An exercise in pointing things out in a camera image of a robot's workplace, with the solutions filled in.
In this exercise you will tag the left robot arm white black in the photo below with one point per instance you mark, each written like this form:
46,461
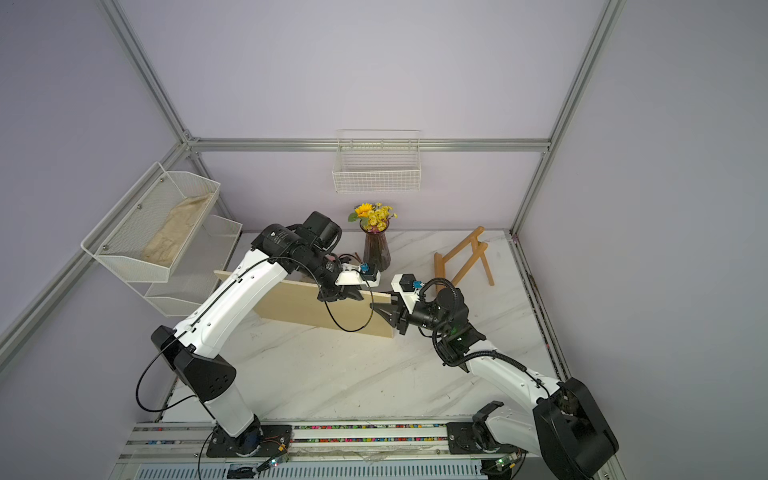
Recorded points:
192,348

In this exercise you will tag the light plywood board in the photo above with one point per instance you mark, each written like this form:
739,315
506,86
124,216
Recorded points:
296,302

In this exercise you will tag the aluminium frame profiles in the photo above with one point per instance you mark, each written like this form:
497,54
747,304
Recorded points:
18,337

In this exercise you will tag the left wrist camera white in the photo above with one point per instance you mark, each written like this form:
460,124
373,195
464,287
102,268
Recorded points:
365,274

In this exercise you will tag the dark glass vase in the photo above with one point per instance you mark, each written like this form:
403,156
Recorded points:
376,248

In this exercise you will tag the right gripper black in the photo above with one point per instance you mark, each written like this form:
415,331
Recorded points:
402,317

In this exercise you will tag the yellow flower bouquet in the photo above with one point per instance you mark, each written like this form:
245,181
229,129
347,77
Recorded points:
372,217

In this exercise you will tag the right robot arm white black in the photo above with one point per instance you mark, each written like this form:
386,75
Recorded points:
558,421

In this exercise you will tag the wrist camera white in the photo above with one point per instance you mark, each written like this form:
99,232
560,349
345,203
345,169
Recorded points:
408,288
365,274

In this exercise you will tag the wooden easel frame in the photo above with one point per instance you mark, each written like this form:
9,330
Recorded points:
476,253

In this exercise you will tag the white wire wall basket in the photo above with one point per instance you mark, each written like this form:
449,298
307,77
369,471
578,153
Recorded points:
377,161

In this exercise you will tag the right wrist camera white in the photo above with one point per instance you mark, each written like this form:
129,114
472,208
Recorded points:
408,288

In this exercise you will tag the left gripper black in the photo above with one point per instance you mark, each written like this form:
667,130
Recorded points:
340,293

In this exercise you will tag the white perforated wall shelf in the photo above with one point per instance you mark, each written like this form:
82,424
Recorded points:
117,242

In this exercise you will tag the metal base rail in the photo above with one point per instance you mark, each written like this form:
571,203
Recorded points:
388,449

